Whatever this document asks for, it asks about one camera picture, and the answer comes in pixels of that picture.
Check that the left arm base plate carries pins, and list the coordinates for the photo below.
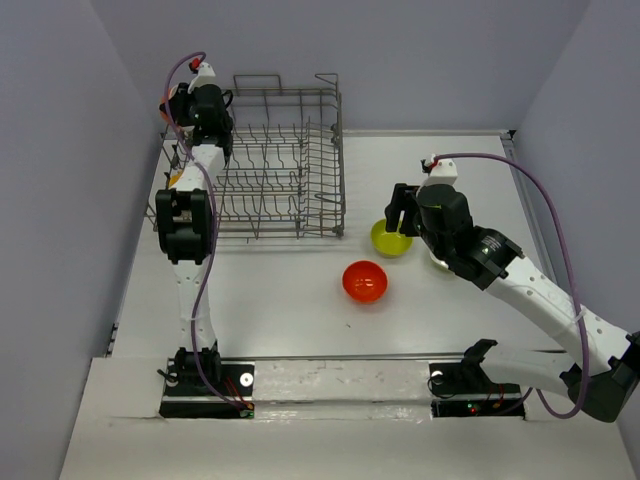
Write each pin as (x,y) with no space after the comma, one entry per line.
(184,400)

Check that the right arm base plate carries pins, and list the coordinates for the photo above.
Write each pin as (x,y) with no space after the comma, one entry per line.
(456,395)

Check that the lime green bowl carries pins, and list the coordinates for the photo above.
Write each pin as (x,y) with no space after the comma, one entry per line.
(389,244)

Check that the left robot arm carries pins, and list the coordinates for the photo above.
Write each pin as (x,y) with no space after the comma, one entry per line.
(188,226)

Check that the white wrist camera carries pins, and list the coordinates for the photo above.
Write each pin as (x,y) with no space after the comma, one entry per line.
(204,74)
(439,172)

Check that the white bowl orange outside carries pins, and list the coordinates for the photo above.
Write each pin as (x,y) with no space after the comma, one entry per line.
(167,107)

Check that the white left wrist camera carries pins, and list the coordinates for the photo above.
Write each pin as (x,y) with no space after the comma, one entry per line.
(204,74)

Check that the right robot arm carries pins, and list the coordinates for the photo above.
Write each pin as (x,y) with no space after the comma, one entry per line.
(598,366)

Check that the yellow bowl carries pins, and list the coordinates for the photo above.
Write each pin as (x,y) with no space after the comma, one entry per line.
(173,179)

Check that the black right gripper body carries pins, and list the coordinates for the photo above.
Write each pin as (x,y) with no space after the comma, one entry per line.
(431,238)

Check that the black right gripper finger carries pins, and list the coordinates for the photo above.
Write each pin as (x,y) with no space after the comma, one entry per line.
(401,193)
(411,221)

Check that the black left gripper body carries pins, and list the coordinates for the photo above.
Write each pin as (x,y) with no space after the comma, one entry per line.
(193,118)

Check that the grey wire dish rack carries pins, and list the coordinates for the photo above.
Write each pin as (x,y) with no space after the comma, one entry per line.
(285,178)

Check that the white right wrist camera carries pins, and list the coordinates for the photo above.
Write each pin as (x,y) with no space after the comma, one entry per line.
(439,172)

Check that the white bowl green outside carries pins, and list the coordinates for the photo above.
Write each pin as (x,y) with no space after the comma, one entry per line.
(441,264)

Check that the red orange bowl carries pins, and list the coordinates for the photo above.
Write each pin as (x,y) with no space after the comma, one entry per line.
(364,281)

